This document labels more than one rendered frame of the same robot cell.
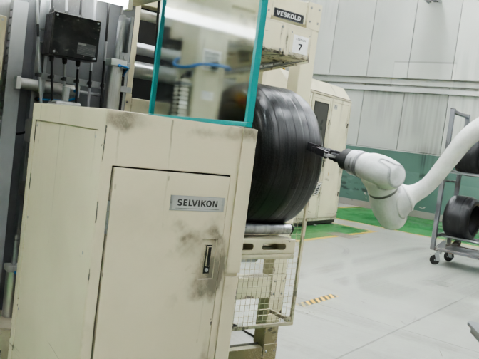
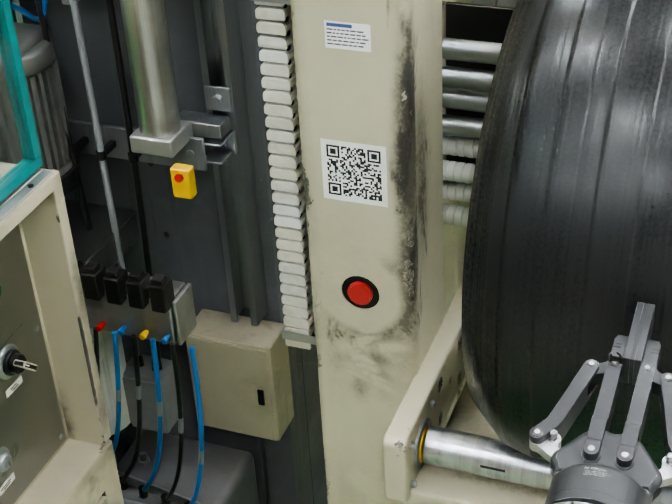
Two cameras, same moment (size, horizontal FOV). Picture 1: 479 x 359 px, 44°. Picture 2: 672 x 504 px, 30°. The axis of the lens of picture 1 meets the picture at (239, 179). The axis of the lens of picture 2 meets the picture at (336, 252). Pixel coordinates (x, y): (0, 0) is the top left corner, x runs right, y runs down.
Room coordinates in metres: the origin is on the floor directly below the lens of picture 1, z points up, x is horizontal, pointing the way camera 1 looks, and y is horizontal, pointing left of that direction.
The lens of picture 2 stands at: (1.56, -0.83, 1.90)
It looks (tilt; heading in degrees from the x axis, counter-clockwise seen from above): 33 degrees down; 58
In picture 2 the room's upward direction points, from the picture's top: 3 degrees counter-clockwise
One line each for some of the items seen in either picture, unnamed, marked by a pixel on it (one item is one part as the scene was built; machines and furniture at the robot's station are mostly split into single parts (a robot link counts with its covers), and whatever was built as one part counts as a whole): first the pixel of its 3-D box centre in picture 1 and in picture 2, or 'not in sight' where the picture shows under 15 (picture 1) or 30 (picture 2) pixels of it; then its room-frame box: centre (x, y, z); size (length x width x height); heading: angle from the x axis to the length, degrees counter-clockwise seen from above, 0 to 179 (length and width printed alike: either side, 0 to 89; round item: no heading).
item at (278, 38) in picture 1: (244, 34); not in sight; (2.75, 0.06, 1.71); 0.61 x 0.25 x 0.15; 125
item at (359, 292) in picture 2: not in sight; (361, 291); (2.22, 0.16, 1.06); 0.03 x 0.02 x 0.03; 125
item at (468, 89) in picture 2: not in sight; (492, 123); (2.62, 0.39, 1.05); 0.20 x 0.15 x 0.30; 125
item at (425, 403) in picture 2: not in sight; (446, 369); (2.33, 0.14, 0.90); 0.40 x 0.03 x 0.10; 35
